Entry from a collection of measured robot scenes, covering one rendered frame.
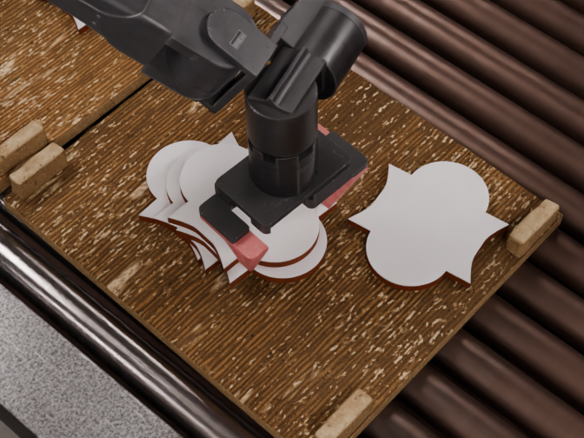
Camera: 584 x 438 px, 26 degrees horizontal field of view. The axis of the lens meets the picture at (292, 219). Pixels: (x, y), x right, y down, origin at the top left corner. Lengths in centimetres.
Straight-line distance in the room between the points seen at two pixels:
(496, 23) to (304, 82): 46
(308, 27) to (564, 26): 46
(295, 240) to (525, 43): 38
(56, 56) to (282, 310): 38
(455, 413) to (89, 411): 32
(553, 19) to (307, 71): 48
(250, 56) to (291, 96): 5
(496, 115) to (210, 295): 36
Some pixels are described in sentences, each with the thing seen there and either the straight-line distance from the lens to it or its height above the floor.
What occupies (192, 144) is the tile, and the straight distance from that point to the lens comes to 125.
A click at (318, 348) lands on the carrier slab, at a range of 113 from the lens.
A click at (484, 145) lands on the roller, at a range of 129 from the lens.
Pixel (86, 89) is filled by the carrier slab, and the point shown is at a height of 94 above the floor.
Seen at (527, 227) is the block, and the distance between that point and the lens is 119.
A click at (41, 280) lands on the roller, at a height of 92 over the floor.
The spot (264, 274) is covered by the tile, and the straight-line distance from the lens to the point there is 114.
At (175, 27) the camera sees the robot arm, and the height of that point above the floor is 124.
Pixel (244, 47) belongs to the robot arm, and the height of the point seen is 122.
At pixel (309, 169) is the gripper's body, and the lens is 103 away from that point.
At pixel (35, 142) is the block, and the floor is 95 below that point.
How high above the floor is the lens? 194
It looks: 56 degrees down
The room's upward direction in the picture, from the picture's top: straight up
